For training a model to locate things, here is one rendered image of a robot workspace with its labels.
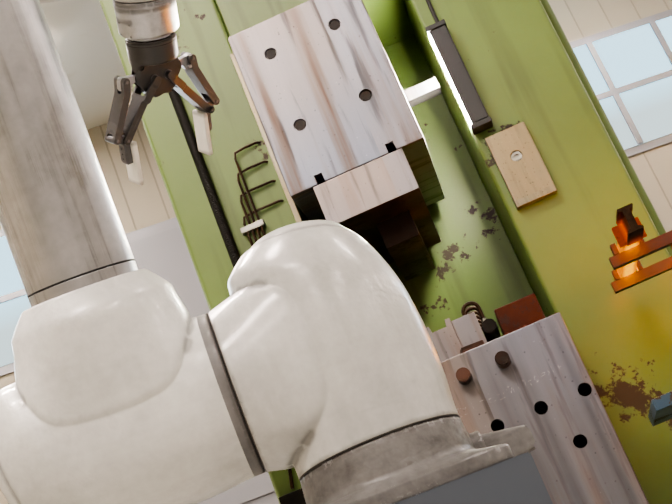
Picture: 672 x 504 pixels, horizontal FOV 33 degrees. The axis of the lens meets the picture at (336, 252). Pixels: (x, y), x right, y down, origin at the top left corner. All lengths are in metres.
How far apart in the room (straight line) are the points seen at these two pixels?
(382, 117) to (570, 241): 0.47
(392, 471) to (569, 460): 1.18
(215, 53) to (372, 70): 0.44
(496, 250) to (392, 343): 1.77
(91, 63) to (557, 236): 4.25
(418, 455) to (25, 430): 0.33
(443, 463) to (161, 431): 0.23
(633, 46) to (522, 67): 4.87
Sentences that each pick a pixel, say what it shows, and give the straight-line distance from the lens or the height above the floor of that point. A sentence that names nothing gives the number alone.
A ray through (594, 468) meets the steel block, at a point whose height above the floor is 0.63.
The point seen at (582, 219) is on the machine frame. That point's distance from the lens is 2.39.
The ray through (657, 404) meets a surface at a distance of 1.91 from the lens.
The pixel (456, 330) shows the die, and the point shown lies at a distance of 2.20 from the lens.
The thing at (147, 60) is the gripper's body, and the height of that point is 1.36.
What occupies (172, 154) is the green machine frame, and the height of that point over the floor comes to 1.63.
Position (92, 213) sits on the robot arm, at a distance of 1.00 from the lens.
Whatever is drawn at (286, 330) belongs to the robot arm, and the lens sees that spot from 0.96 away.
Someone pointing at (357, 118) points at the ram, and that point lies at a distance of 2.35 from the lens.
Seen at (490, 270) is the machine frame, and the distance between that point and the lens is 2.71.
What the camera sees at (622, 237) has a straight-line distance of 1.91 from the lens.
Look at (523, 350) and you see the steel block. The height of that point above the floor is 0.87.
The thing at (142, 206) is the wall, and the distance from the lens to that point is 6.64.
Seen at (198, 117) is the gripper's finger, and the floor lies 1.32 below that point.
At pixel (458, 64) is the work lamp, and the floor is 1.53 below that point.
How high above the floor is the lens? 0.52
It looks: 18 degrees up
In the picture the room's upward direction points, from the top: 22 degrees counter-clockwise
